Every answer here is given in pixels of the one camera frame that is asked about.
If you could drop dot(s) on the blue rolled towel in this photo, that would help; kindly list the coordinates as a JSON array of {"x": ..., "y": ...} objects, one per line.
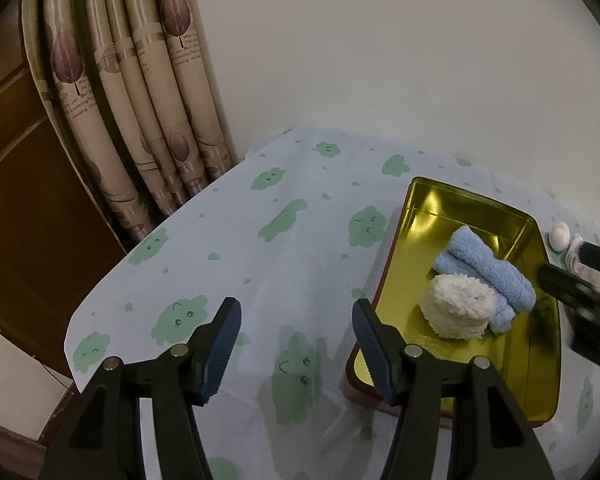
[{"x": 495, "y": 272}]

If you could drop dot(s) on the brown wooden door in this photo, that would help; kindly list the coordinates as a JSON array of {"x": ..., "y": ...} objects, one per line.
[{"x": 25, "y": 220}]

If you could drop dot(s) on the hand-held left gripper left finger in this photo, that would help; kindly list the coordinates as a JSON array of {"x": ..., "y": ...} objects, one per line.
[{"x": 219, "y": 350}]

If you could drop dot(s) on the beige leaf printed curtain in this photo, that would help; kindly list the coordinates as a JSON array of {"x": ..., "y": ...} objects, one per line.
[{"x": 145, "y": 85}]

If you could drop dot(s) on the white fluffy rolled towel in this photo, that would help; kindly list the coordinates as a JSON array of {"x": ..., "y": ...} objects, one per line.
[{"x": 455, "y": 310}]

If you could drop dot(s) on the white sock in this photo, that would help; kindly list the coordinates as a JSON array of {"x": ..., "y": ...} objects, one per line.
[{"x": 587, "y": 272}]

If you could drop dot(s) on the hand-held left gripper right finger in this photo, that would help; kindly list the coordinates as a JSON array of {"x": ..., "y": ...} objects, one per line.
[{"x": 375, "y": 350}]

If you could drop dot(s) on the red and gold tin box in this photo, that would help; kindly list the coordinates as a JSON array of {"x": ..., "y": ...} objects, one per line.
[{"x": 520, "y": 360}]

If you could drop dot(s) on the green cloud printed tablecloth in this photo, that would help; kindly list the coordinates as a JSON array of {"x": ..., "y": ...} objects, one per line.
[{"x": 290, "y": 260}]

